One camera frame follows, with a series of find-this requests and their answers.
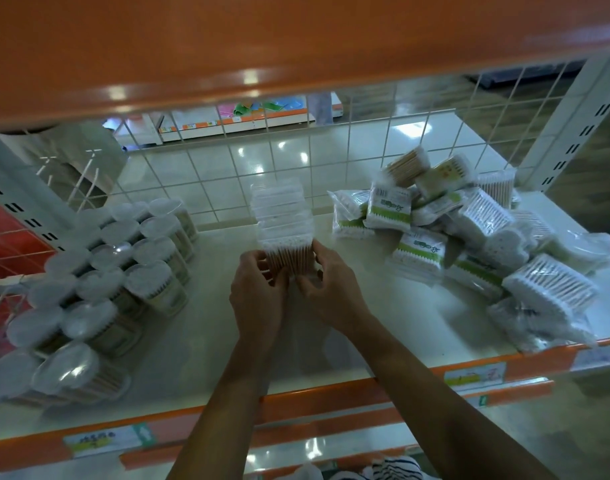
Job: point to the plain white price label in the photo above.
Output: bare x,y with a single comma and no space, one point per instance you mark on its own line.
597,355

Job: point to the person's left forearm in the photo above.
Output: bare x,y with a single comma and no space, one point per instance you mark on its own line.
220,419

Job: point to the person's white garment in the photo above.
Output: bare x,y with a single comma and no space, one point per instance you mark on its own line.
400,467

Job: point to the pile of cotton swab packs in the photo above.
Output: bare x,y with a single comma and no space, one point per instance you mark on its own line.
550,284

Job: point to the person's right hand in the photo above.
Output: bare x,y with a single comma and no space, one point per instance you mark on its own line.
337,294

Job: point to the pink plastic basin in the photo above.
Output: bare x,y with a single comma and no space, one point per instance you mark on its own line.
226,109

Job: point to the price label green arrow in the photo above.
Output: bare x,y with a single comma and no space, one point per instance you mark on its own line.
105,439

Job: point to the white shelf orange rail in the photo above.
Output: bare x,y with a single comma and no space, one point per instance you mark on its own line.
185,344

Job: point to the narrow green price label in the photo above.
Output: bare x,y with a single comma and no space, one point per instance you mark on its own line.
483,400

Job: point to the white shelf board orange rim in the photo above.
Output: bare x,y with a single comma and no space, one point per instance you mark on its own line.
335,425
235,39
335,444

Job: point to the distant white orange shelf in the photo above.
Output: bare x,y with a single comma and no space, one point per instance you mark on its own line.
235,119

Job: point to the green plastic item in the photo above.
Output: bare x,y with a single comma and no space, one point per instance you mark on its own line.
245,108

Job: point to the white slotted shelf post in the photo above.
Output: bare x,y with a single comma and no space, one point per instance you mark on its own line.
20,204

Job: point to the white slotted end post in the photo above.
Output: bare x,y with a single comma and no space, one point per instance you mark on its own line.
575,124

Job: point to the blue plastic item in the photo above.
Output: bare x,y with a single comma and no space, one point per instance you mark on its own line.
290,104

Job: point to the person's left hand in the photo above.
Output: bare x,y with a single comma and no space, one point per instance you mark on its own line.
257,299

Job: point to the person's right forearm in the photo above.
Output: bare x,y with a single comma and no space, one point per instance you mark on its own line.
435,409

